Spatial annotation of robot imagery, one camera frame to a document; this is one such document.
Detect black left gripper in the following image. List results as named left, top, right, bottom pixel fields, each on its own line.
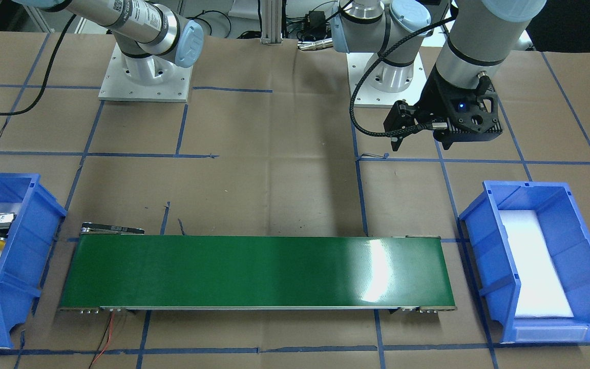
left=383, top=68, right=502, bottom=152

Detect yellow push button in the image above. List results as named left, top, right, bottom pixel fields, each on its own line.
left=0, top=212, right=16, bottom=251

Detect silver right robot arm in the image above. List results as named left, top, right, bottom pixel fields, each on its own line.
left=18, top=1, right=204, bottom=72

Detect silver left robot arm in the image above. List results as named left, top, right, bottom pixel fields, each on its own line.
left=329, top=1, right=546, bottom=150

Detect blue bin with buttons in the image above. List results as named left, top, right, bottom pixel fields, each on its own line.
left=459, top=180, right=590, bottom=344

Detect white foam pad source bin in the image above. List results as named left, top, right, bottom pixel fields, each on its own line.
left=499, top=210, right=574, bottom=319

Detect green conveyor belt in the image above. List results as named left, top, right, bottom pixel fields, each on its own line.
left=59, top=233, right=456, bottom=313

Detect blue empty destination bin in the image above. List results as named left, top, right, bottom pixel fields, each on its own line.
left=0, top=173, right=67, bottom=349

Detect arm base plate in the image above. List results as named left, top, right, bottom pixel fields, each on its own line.
left=98, top=45, right=193, bottom=103
left=347, top=52, right=427, bottom=108

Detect aluminium frame post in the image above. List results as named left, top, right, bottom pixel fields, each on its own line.
left=258, top=1, right=286, bottom=45

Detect red black conveyor wires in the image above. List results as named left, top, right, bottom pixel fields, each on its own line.
left=88, top=312, right=117, bottom=369

